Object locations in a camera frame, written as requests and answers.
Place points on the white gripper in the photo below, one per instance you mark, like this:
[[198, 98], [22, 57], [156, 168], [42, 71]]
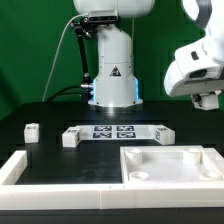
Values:
[[193, 72]]

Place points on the white square tabletop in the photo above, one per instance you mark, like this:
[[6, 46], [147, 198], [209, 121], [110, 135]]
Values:
[[182, 164]]

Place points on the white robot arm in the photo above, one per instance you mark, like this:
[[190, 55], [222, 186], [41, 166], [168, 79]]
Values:
[[115, 86]]

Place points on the white marker sheet with tags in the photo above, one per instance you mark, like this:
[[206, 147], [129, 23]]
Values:
[[116, 132]]

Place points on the white U-shaped obstacle fence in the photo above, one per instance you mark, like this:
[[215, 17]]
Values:
[[102, 196]]

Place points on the grey depth camera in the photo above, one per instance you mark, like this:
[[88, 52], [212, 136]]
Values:
[[102, 17]]

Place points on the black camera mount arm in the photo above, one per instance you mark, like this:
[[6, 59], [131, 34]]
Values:
[[82, 34]]

